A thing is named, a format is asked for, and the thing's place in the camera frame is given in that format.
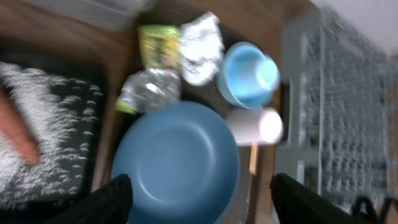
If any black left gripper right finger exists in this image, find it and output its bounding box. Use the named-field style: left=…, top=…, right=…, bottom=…
left=270, top=173, right=373, bottom=224

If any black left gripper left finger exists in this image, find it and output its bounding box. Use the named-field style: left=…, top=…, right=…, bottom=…
left=45, top=174, right=133, bottom=224

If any orange carrot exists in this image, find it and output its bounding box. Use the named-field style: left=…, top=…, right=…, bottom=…
left=1, top=85, right=40, bottom=165

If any white napkin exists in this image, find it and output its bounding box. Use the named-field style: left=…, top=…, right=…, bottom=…
left=179, top=12, right=224, bottom=86

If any grey dishwasher rack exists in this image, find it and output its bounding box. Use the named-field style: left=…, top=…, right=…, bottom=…
left=274, top=7, right=397, bottom=212

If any dark brown tray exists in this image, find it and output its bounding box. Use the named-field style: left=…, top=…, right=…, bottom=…
left=102, top=0, right=293, bottom=224

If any wooden chopstick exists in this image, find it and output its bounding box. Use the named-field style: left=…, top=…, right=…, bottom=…
left=249, top=142, right=259, bottom=175

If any dark blue plate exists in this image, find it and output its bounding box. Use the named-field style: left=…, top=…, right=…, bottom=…
left=111, top=101, right=240, bottom=224

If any black tray with rice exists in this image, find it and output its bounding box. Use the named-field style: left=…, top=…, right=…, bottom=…
left=1, top=54, right=107, bottom=210

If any light blue cup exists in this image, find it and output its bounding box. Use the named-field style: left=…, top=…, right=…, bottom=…
left=228, top=47, right=279, bottom=100

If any light blue bowl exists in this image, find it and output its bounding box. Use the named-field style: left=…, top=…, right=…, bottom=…
left=216, top=42, right=280, bottom=110

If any yellow green snack wrapper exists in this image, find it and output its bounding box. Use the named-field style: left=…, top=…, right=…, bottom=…
left=138, top=24, right=180, bottom=69

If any clear plastic bin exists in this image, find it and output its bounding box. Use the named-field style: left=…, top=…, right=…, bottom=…
left=27, top=0, right=157, bottom=32

